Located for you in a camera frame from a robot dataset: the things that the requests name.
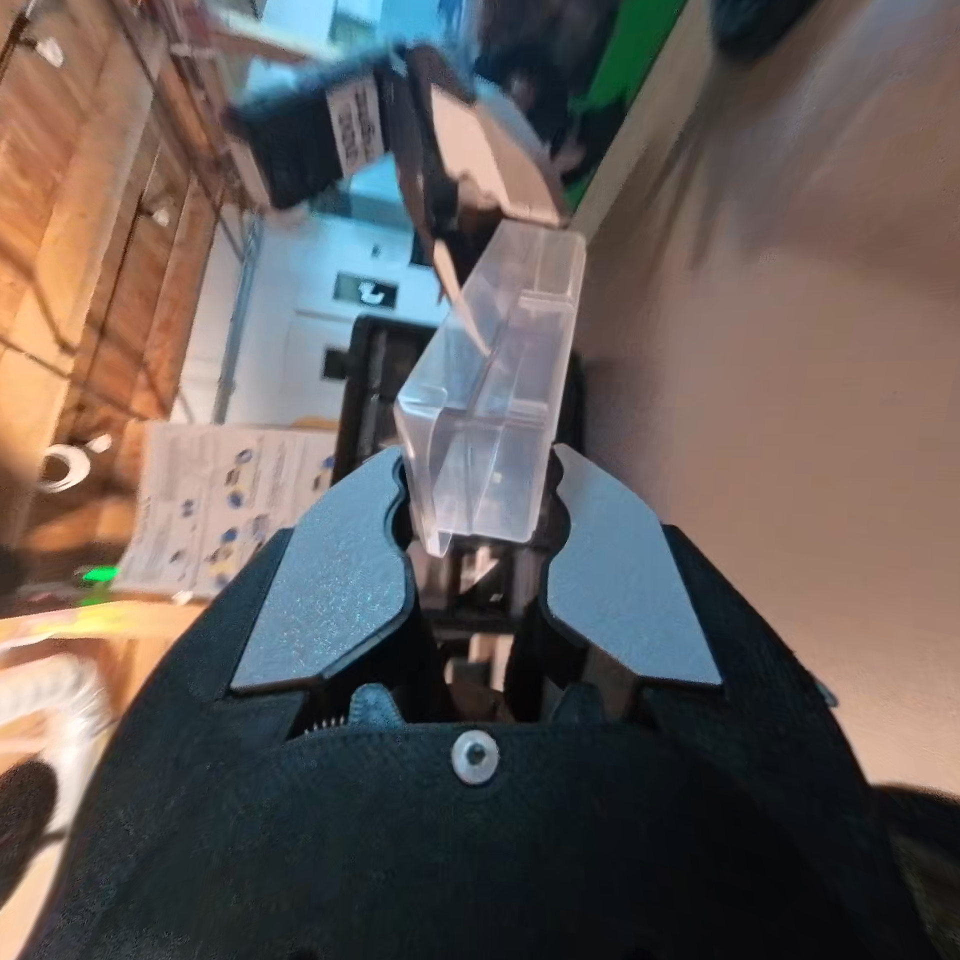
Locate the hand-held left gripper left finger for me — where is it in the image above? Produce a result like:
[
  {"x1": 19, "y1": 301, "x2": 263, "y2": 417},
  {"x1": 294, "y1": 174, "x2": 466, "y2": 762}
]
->
[{"x1": 228, "y1": 447, "x2": 417, "y2": 693}]

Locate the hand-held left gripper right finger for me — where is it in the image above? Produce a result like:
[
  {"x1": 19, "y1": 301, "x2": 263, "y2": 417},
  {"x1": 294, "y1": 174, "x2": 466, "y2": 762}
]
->
[{"x1": 543, "y1": 442, "x2": 725, "y2": 714}]

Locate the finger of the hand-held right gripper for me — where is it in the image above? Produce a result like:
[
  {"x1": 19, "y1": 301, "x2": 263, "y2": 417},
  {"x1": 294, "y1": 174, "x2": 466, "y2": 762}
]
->
[
  {"x1": 427, "y1": 90, "x2": 569, "y2": 249},
  {"x1": 396, "y1": 148, "x2": 495, "y2": 355}
]

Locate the black drawer cabinet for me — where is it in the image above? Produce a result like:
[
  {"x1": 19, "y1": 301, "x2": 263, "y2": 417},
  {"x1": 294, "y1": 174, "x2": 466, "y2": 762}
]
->
[{"x1": 330, "y1": 315, "x2": 590, "y2": 627}]

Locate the clear plastic drawer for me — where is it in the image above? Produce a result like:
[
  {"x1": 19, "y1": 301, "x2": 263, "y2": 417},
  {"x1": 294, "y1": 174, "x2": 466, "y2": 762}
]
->
[{"x1": 393, "y1": 219, "x2": 588, "y2": 558}]

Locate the instruction poster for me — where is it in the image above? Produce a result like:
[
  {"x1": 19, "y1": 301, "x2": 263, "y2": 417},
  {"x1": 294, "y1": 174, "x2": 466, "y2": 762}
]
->
[{"x1": 120, "y1": 420, "x2": 339, "y2": 601}]

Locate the green plastic bin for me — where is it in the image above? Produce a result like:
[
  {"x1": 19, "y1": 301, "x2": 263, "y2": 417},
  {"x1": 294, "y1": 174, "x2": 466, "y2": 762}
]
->
[{"x1": 566, "y1": 0, "x2": 687, "y2": 215}]

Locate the black oval object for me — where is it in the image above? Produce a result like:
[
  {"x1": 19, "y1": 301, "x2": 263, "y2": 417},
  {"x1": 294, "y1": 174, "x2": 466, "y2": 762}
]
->
[{"x1": 0, "y1": 761, "x2": 59, "y2": 894}]

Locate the black wall sign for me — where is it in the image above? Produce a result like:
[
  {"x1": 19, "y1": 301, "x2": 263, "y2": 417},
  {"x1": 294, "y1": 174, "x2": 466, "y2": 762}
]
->
[{"x1": 333, "y1": 271, "x2": 400, "y2": 311}]

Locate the white coiled cable ring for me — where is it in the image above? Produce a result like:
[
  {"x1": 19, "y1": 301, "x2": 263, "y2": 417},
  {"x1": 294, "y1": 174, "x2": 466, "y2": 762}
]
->
[{"x1": 37, "y1": 442, "x2": 95, "y2": 494}]

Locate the silver ventilation duct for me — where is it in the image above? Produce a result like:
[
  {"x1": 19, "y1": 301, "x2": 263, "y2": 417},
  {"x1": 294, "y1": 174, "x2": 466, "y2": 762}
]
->
[{"x1": 0, "y1": 660, "x2": 114, "y2": 760}]

